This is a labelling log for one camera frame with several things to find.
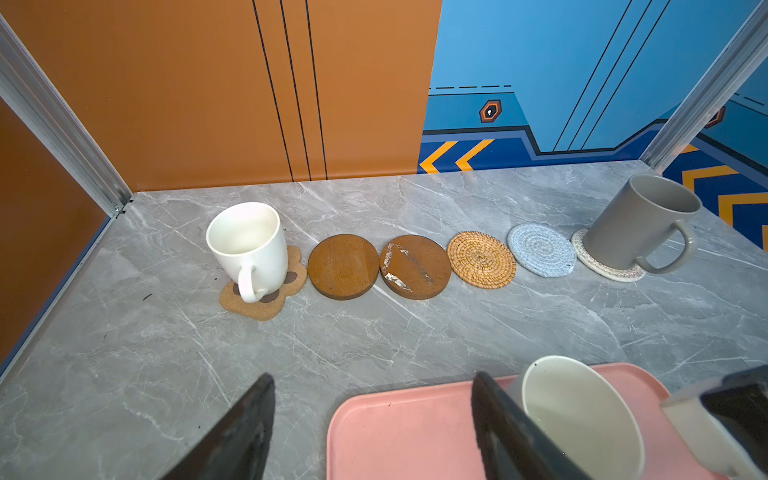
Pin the aluminium frame post right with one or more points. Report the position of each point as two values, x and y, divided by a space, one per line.
743 54

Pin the woven rattan coaster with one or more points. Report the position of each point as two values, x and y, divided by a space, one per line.
481 260

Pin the grey mug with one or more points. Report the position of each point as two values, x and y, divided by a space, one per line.
646 212

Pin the glossy brown wooden coaster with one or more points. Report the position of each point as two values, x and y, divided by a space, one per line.
415 267

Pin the aluminium frame post left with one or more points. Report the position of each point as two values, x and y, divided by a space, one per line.
36 101

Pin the white mug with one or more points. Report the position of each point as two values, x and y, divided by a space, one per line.
248 241

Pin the light blue rope coaster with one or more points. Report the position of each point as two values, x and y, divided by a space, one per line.
542 250

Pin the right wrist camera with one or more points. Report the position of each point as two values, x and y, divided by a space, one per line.
723 422

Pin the pink tray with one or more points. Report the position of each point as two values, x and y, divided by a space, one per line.
428 432

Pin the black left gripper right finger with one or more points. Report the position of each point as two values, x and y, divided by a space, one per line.
511 445

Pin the cork paw print coaster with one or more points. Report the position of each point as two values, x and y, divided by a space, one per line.
270 305

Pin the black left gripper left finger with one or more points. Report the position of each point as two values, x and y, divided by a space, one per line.
237 447

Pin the aluminium frame post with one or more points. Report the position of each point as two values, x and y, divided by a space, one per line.
36 101
743 54

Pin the light blue mug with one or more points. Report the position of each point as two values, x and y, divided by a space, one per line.
584 416

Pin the matte brown wooden coaster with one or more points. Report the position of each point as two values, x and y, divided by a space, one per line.
343 267

